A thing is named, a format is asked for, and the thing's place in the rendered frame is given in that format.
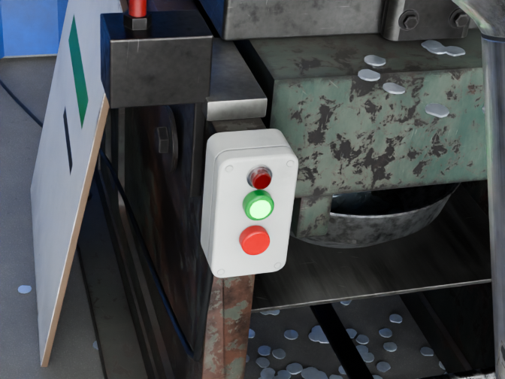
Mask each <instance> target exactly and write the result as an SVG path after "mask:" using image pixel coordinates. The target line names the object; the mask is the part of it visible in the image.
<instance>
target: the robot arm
mask: <svg viewBox="0 0 505 379"><path fill-rule="evenodd" d="M452 1H453V2H454V3H456V4H457V6H459V7H460V8H461V9H462V10H463V11H464V12H465V13H467V14H468V15H469V16H470V17H471V18H473V20H474V21H475V23H476V24H477V26H478V28H479V30H480V31H481V37H482V72H483V90H484V108H485V143H486V161H487V179H488V214H489V232H490V250H491V285H492V303H493V321H494V357H495V375H496V379H505V0H452Z"/></svg>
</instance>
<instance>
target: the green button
mask: <svg viewBox="0 0 505 379"><path fill-rule="evenodd" d="M257 201H266V202H268V203H269V205H270V206H271V209H270V212H269V213H268V214H267V215H266V216H265V217H263V218H255V217H253V216H252V215H251V213H250V208H251V207H252V205H253V204H254V203H255V202H257ZM242 206H243V210H244V212H245V214H246V216H247V217H248V218H249V219H251V220H255V221H259V220H264V219H266V218H267V217H269V216H270V215H271V214H272V212H273V210H274V201H273V199H272V198H271V195H270V194H269V193H268V192H266V191H264V190H261V189H258V190H254V191H252V192H251V193H249V194H247V195H246V196H245V198H244V200H243V204H242Z"/></svg>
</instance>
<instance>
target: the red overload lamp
mask: <svg viewBox="0 0 505 379"><path fill-rule="evenodd" d="M272 177H273V174H272V171H271V169H270V168H269V167H267V166H266V165H257V166H254V167H253V168H251V169H250V170H249V171H248V173H247V175H246V181H247V183H248V184H249V185H250V186H251V187H252V188H255V189H258V190H263V189H265V188H267V187H268V186H269V185H270V183H271V180H272Z"/></svg>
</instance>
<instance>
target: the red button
mask: <svg viewBox="0 0 505 379"><path fill-rule="evenodd" d="M239 242H240V245H241V248H242V250H243V251H244V253H246V254H248V255H251V256H255V255H259V254H261V253H263V252H265V251H266V250H267V249H268V247H269V245H270V242H271V240H270V237H269V234H268V232H267V231H266V229H265V228H263V227H262V226H250V227H248V228H246V229H245V230H243V231H242V233H241V234H240V237H239Z"/></svg>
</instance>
